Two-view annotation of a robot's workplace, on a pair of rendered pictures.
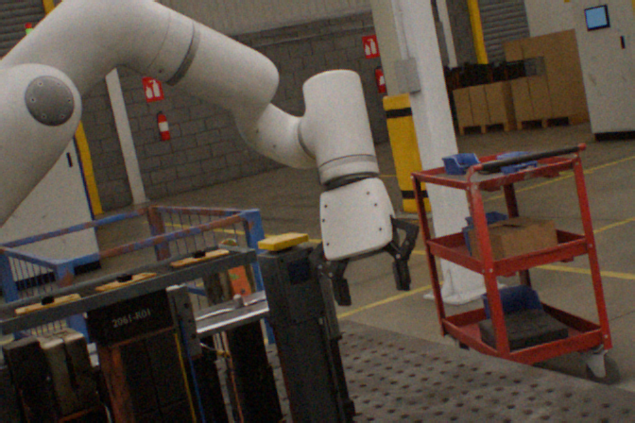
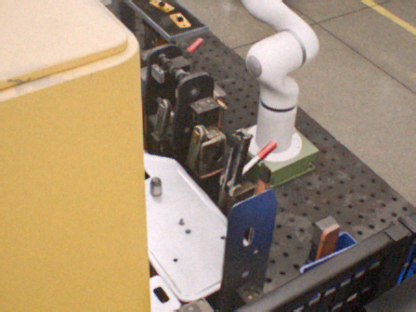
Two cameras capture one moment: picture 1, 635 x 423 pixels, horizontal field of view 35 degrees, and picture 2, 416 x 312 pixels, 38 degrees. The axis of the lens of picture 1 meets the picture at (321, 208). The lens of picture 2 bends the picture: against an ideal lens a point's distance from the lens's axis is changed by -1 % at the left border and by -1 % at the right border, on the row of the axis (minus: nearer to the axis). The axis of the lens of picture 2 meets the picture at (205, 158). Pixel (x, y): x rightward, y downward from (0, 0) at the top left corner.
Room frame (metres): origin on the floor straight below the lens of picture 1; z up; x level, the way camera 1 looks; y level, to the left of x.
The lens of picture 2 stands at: (1.44, 2.05, 2.11)
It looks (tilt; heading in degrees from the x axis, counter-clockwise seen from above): 42 degrees down; 263
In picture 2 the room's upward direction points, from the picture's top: 3 degrees clockwise
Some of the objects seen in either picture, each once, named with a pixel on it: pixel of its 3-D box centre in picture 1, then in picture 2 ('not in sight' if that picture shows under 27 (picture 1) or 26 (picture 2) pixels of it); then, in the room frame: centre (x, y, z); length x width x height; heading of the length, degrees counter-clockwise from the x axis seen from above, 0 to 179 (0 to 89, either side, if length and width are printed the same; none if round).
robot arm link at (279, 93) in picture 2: not in sight; (274, 72); (1.06, 0.57, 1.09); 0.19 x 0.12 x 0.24; 32
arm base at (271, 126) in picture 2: not in sight; (275, 122); (1.03, 0.55, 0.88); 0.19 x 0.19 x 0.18
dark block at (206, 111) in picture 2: not in sight; (201, 162); (1.29, 0.76, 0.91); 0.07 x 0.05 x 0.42; 27
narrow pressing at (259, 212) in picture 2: not in sight; (246, 254); (1.26, 1.31, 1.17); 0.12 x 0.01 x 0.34; 27
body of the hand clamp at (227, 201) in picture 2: not in sight; (234, 230); (1.22, 0.99, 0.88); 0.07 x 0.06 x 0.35; 27
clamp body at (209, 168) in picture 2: not in sight; (207, 184); (1.28, 0.83, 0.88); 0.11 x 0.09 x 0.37; 27
